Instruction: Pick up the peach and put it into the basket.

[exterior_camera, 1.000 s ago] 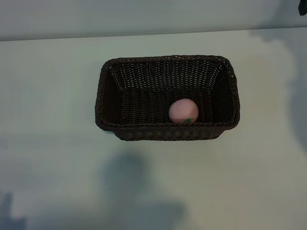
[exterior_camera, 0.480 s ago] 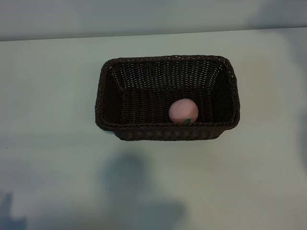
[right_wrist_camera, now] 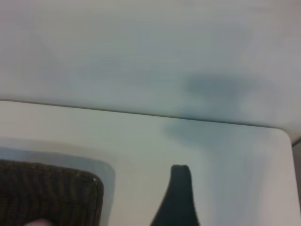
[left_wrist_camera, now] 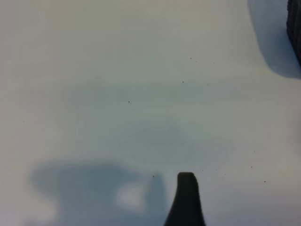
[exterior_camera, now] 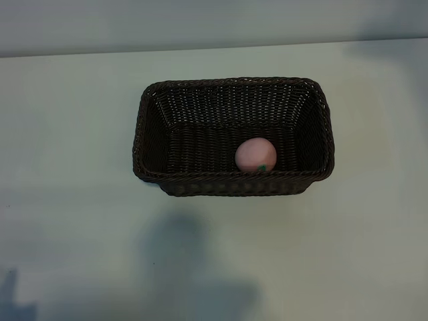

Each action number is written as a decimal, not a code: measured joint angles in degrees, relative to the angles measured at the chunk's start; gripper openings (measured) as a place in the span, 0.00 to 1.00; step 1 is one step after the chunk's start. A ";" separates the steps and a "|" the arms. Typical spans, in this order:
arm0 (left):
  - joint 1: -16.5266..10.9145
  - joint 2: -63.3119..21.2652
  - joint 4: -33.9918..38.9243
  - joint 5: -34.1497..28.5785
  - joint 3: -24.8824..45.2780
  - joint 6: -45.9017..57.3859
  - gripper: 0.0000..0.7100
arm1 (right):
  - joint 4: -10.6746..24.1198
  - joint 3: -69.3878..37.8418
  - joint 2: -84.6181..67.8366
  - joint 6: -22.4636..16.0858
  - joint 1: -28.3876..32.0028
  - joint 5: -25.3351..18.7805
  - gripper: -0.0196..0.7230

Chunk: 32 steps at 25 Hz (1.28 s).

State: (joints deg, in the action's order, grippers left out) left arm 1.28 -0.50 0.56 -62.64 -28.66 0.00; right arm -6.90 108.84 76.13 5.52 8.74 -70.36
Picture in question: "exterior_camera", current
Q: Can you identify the pink toy peach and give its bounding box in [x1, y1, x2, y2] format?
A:
[234, 136, 278, 173]

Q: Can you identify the dark brown wicker basket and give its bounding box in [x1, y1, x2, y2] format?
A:
[130, 76, 336, 197]

